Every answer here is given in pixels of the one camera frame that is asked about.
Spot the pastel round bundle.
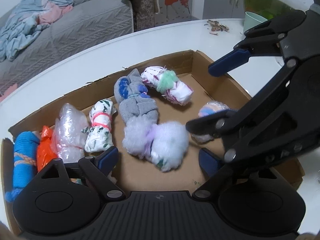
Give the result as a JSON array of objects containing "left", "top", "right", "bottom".
[{"left": 191, "top": 101, "right": 229, "bottom": 144}]

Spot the white floral bundle red band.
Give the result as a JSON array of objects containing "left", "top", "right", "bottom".
[{"left": 82, "top": 99, "right": 117, "bottom": 153}]

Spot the clear plastic bundle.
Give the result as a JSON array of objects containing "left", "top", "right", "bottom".
[{"left": 52, "top": 103, "right": 89, "bottom": 163}]

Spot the white fluffy purple bundle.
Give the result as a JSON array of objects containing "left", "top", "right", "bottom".
[{"left": 122, "top": 116, "right": 189, "bottom": 172}]

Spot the orange plastic bundle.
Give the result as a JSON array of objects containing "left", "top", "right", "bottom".
[{"left": 36, "top": 126, "right": 57, "bottom": 172}]

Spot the grey blue sock bundle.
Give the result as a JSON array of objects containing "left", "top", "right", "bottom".
[{"left": 114, "top": 68, "right": 158, "bottom": 124}]

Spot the mint green cup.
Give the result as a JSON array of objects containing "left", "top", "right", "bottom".
[{"left": 243, "top": 11, "right": 267, "bottom": 32}]

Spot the shallow cardboard box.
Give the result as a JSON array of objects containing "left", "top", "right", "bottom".
[{"left": 1, "top": 49, "right": 306, "bottom": 237}]

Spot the pink child stool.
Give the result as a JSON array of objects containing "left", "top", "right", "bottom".
[{"left": 0, "top": 83, "right": 18, "bottom": 102}]

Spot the grey sofa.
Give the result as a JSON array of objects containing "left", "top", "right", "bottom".
[{"left": 0, "top": 0, "right": 161, "bottom": 97}]

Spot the pink cloth on sofa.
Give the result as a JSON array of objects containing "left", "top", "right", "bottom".
[{"left": 37, "top": 1, "right": 73, "bottom": 24}]

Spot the light blue blanket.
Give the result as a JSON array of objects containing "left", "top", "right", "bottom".
[{"left": 1, "top": 0, "right": 74, "bottom": 61}]

